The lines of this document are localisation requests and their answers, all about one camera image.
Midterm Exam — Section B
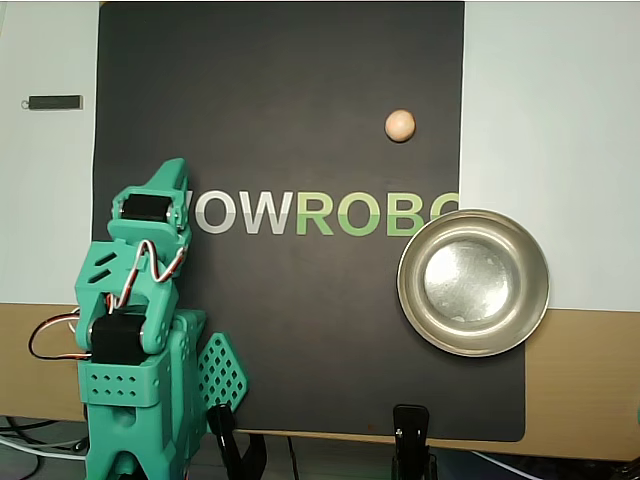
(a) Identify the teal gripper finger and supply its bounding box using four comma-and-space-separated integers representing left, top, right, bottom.
149, 158, 192, 194

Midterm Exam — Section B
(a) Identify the thin black hanging cable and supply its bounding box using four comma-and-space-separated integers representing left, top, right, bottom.
286, 435, 301, 480

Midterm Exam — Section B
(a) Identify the black usb stick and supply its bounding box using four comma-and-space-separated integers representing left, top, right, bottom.
20, 94, 85, 112

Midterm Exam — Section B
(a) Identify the black printed mat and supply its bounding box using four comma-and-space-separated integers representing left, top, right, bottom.
83, 1, 527, 444

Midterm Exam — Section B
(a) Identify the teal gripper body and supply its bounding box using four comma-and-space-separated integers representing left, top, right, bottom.
106, 186, 194, 250

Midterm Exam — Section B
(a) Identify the white paper sheet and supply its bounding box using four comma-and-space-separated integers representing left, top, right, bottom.
0, 0, 640, 312

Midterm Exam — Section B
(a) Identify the black table clamp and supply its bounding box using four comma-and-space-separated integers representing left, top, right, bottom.
206, 402, 269, 480

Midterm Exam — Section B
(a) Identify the red white black servo cable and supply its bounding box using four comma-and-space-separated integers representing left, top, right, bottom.
28, 307, 95, 362
106, 239, 190, 312

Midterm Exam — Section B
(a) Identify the right black clamp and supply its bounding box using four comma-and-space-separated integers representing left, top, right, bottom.
392, 403, 439, 480

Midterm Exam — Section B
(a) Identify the wooden ball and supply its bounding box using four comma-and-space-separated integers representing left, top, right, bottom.
384, 108, 417, 143

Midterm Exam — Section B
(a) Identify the teal robot base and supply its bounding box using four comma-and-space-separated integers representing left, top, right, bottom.
198, 331, 250, 407

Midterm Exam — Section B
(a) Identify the metal bowl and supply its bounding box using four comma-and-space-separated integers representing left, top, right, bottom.
396, 208, 551, 358

